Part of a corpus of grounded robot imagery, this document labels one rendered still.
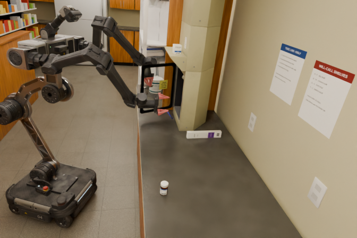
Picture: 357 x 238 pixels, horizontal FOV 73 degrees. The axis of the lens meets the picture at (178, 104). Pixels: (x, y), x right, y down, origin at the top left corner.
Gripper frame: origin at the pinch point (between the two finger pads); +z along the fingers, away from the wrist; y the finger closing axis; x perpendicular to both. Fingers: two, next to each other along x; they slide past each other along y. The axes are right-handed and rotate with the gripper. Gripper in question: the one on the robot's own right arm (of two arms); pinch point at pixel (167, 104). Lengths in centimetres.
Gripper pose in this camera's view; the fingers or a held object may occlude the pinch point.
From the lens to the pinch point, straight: 163.8
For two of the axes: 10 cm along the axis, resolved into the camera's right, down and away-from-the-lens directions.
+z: 9.8, 0.1, 1.9
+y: 0.9, -9.1, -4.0
